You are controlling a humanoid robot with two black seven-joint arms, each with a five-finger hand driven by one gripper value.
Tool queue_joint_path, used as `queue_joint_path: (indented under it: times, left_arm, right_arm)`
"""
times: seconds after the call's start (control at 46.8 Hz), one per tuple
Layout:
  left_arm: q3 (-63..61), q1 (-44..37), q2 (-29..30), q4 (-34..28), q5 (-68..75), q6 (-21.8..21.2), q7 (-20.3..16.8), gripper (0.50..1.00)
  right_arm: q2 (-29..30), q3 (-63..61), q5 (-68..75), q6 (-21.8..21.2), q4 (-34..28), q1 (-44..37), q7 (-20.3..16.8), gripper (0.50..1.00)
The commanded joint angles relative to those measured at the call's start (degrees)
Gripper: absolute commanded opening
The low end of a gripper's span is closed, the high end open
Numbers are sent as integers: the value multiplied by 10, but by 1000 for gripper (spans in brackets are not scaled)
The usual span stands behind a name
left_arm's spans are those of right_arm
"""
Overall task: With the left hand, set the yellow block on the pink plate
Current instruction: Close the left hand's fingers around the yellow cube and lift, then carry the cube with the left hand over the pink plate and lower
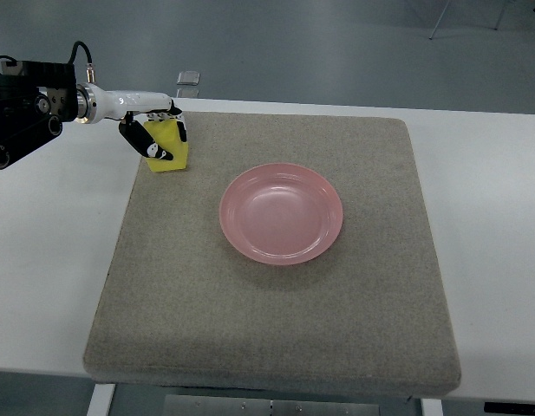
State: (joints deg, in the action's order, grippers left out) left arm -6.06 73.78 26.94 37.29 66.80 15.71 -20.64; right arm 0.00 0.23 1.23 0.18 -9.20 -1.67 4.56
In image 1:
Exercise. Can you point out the metal floor socket plate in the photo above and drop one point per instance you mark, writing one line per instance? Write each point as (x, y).
(188, 78)

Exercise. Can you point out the white table leg right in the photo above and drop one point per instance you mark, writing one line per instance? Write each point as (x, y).
(431, 407)

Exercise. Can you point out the white table leg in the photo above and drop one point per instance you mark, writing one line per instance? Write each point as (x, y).
(101, 400)
(431, 407)

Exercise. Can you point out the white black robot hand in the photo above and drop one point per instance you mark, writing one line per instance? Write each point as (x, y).
(142, 116)

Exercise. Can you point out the pink plate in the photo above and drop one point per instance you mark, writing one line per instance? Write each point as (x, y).
(280, 214)

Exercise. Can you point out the beige square cushion mat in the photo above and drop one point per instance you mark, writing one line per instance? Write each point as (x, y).
(181, 307)

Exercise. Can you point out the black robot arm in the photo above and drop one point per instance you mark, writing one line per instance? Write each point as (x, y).
(36, 99)

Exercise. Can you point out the yellow foam block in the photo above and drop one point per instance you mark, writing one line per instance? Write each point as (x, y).
(169, 145)

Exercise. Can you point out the black label under table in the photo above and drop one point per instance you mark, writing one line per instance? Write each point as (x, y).
(510, 408)

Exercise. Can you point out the metal chair leg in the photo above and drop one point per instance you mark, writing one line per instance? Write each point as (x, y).
(439, 20)

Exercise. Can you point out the white table leg left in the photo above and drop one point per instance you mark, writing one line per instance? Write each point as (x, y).
(101, 400)

